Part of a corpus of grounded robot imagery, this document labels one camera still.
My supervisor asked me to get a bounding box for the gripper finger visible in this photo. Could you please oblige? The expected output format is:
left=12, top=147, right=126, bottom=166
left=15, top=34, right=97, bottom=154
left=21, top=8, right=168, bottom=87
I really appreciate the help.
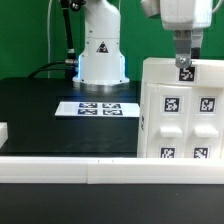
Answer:
left=191, top=29, right=203, bottom=59
left=174, top=30, right=192, bottom=68

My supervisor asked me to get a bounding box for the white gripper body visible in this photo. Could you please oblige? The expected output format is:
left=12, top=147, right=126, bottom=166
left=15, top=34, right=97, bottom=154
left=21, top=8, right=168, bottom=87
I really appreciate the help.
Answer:
left=160, top=0, right=213, bottom=30

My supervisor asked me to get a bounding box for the white cabinet body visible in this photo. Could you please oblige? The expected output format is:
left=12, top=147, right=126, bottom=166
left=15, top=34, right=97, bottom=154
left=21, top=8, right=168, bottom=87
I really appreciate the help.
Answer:
left=136, top=82, right=224, bottom=159

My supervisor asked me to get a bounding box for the white cabinet door panel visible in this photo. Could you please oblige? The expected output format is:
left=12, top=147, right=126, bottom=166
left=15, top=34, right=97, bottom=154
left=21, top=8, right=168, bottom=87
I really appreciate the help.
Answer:
left=147, top=85, right=191, bottom=158
left=185, top=88, right=224, bottom=159

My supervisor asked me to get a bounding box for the small white block with tag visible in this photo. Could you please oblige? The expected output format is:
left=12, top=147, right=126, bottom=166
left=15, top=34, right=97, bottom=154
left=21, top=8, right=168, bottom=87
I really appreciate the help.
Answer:
left=142, top=58, right=224, bottom=88

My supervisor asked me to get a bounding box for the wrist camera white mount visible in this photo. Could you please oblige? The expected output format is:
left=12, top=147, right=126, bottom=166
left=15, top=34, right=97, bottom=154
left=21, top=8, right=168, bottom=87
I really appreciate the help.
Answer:
left=141, top=0, right=160, bottom=18

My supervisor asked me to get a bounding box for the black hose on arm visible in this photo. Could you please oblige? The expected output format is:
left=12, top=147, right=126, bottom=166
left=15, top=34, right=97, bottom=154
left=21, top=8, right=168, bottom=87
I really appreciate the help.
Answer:
left=59, top=0, right=86, bottom=64

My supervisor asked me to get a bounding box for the black cable at base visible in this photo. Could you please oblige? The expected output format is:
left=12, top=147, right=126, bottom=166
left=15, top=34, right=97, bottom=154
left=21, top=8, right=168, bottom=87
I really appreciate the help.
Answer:
left=27, top=60, right=80, bottom=80

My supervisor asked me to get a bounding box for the white thin cable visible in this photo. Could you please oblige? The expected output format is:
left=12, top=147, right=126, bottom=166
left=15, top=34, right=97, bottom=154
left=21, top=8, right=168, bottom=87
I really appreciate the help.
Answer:
left=46, top=0, right=54, bottom=79

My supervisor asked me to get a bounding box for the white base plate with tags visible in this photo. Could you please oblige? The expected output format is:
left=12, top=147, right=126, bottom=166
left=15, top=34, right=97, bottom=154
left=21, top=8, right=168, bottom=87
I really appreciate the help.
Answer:
left=55, top=101, right=140, bottom=118

